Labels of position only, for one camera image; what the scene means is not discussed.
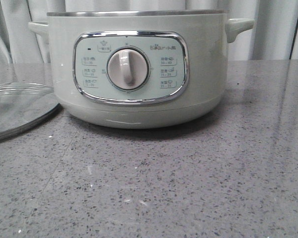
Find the pale green electric cooking pot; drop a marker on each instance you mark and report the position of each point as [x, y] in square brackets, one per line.
[139, 69]

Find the glass pot lid steel rim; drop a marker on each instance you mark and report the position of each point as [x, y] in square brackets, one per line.
[23, 105]

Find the white pleated curtain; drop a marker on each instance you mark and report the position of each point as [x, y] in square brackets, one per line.
[274, 36]

